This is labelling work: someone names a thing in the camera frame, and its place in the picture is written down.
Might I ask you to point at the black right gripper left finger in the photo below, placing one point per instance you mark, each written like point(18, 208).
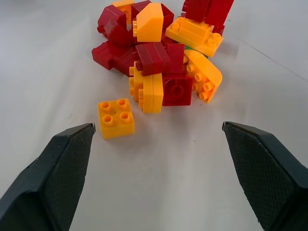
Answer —
point(55, 173)

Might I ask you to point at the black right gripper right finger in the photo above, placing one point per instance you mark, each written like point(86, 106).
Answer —
point(264, 173)

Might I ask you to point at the single yellow toy brick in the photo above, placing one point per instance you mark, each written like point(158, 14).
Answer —
point(115, 119)

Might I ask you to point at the yellow curved long block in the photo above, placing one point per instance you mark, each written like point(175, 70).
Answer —
point(204, 75)

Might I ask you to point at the red square hollow block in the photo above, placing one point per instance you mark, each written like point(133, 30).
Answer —
point(177, 90)

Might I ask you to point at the yellow rounded stacked block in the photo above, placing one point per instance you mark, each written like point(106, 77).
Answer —
point(146, 92)

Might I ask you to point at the red wide ribbed block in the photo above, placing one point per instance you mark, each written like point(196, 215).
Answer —
point(110, 56)

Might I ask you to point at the red plain block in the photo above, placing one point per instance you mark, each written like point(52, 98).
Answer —
point(175, 59)

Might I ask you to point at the yellow flat stepped block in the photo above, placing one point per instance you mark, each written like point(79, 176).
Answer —
point(195, 36)

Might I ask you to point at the red sloped block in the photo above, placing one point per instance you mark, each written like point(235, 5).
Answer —
point(115, 26)

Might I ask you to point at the red tall block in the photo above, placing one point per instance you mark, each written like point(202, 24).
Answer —
point(207, 12)

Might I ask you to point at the yellow sloped block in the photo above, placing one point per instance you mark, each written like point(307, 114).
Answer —
point(149, 25)

